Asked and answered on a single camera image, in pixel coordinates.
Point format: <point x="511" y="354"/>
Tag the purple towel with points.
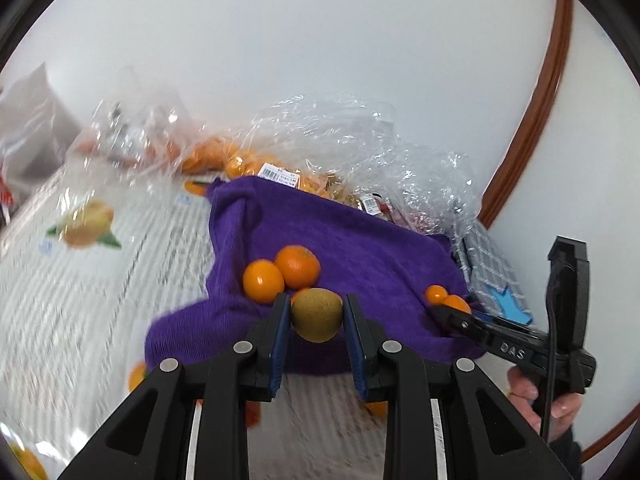
<point x="370" y="255"/>

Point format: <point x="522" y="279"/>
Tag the brown kiwi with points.
<point x="317" y="315"/>

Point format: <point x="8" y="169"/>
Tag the person's right hand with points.
<point x="522" y="385"/>

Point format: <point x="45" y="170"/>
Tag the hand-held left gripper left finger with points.
<point x="281" y="340"/>

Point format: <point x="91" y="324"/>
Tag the grey checked cloth blue star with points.
<point x="492" y="265"/>

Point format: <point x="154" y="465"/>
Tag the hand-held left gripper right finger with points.
<point x="352" y="345"/>

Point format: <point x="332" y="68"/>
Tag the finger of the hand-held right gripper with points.
<point x="570" y="310"/>
<point x="492" y="337"/>

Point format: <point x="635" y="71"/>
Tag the crumpled clear plastic bag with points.
<point x="380" y="150"/>

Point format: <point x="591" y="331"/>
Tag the clear plastic bag red fruit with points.
<point x="125" y="135"/>

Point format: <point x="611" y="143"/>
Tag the brown wooden door frame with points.
<point x="540" y="100"/>

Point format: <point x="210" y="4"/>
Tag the white plastic bag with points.
<point x="35" y="120"/>

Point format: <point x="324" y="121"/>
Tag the small orange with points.
<point x="457" y="302"/>
<point x="376" y="407"/>
<point x="435" y="294"/>

